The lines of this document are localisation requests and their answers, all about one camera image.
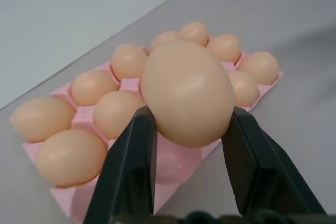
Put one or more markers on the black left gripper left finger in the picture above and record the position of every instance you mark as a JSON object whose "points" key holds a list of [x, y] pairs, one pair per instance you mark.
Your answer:
{"points": [[123, 166]]}

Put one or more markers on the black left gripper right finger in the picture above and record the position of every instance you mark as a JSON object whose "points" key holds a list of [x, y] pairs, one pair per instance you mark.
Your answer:
{"points": [[257, 166]]}

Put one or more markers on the beige plastic egg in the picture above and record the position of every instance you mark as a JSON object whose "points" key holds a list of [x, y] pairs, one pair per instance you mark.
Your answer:
{"points": [[261, 68], [224, 47], [187, 91], [92, 87], [42, 119], [242, 89], [71, 157], [116, 113], [164, 39], [195, 32], [128, 61]]}

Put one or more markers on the pink egg tray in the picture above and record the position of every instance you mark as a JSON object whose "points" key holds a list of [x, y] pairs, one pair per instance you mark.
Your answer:
{"points": [[172, 165]]}

